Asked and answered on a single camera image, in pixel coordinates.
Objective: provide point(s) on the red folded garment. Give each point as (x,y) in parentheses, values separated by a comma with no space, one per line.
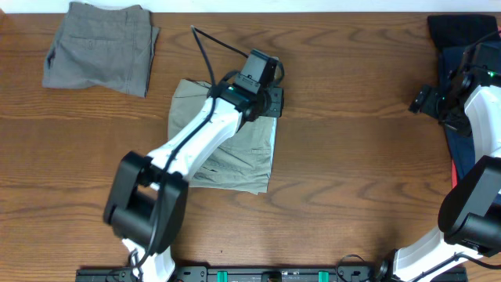
(454,175)

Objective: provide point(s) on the black folded garment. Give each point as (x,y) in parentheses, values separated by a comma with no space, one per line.
(462,30)

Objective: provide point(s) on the navy blue folded garment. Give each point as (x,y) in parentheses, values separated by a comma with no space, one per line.
(461,148)

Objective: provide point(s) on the folded grey shorts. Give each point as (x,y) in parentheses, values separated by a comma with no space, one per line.
(112,48)

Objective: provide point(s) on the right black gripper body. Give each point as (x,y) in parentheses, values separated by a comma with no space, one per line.
(420,100)

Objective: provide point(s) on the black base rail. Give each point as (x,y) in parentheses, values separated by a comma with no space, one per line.
(203,274)

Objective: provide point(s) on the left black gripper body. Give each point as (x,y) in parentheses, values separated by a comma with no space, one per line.
(276,102)

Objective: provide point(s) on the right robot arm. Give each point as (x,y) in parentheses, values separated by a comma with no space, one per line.
(468,226)

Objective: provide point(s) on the khaki green shorts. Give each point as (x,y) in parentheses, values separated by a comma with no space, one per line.
(243,162)

